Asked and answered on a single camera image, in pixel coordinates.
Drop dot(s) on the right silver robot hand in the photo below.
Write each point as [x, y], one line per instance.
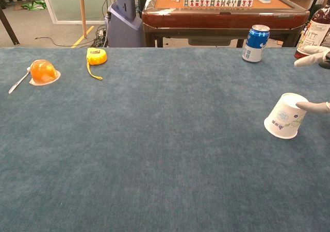
[313, 56]

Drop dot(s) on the white floral paper cup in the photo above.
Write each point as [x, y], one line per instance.
[282, 121]

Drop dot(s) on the orange jelly cup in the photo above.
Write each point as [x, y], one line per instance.
[42, 72]

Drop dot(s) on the dark red drink bottle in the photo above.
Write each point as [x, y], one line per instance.
[313, 33]

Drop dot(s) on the blue white soda can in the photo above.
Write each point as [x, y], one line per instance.
[256, 45]

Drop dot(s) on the brown mahjong table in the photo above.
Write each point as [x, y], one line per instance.
[221, 19]

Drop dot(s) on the face-up mahjong tile row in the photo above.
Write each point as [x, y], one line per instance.
[217, 2]

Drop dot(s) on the blue felt table cloth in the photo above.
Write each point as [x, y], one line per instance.
[144, 152]

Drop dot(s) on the yellow tape measure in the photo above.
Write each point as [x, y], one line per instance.
[97, 56]

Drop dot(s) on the wooden pole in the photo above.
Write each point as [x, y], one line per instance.
[82, 13]

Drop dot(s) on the green bag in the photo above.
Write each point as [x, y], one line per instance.
[34, 5]

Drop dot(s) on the clear plastic spoon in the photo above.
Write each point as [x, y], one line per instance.
[18, 82]

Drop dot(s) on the black slanted table leg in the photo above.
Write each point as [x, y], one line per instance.
[7, 27]

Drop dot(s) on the purple grey robot pedestal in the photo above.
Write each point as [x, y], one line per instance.
[123, 25]

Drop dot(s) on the white glass door frame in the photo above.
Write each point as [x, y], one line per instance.
[50, 7]

